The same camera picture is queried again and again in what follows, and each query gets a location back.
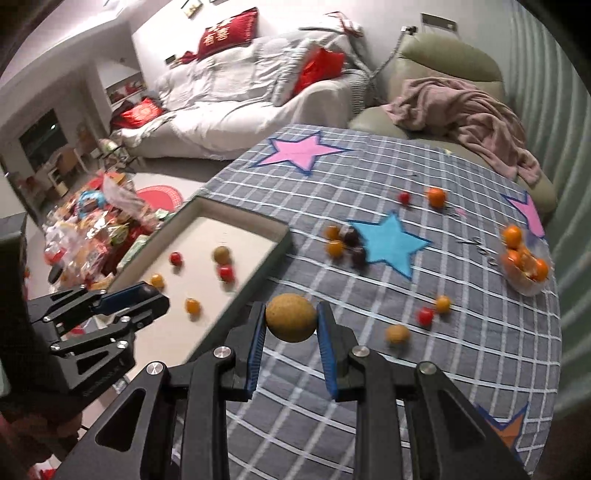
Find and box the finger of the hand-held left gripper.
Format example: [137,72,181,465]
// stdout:
[48,293,171,393]
[28,282,158,330]

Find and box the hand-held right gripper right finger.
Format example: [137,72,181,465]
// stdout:
[316,302,532,480]

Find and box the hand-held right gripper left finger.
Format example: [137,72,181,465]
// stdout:
[53,302,269,480]

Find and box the dark green tray white inside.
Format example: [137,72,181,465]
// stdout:
[108,196,293,370]

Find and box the pile of snack packets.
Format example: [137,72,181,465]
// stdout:
[44,171,185,289]

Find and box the round red rug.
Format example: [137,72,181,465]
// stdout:
[134,185,185,215]

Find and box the red patterned cushion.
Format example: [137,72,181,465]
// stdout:
[111,98,164,130]

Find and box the clear glass bowl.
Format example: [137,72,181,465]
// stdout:
[499,224,552,297]

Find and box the white covered sofa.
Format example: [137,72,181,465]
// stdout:
[120,32,370,162]

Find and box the pink blanket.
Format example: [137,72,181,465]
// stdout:
[383,78,541,185]

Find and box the red embroidered cushion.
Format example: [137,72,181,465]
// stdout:
[198,9,259,58]

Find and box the plain red cushion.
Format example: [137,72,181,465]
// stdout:
[293,46,347,97]

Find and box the olive green armchair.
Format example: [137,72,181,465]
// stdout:
[348,32,557,217]

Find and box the pale green curtain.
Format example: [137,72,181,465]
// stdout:
[503,0,591,416]

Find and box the dark wall screen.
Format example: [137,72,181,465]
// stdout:
[18,108,63,167]

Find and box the grey cable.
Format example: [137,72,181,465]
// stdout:
[369,28,416,93]

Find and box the grey wall plate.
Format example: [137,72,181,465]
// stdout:
[421,13,460,33]

